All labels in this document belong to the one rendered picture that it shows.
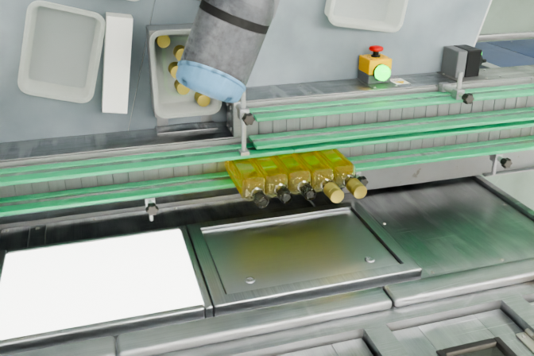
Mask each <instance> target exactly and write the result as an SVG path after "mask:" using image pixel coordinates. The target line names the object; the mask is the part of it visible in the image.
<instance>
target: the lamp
mask: <svg viewBox="0 0 534 356"><path fill-rule="evenodd" d="M390 73H391V71H390V69H389V67H387V66H386V65H384V64H379V65H377V66H376V67H375V68H374V70H373V76H374V78H375V79H378V80H380V81H385V80H387V79H388V78H389V76H390Z"/></svg>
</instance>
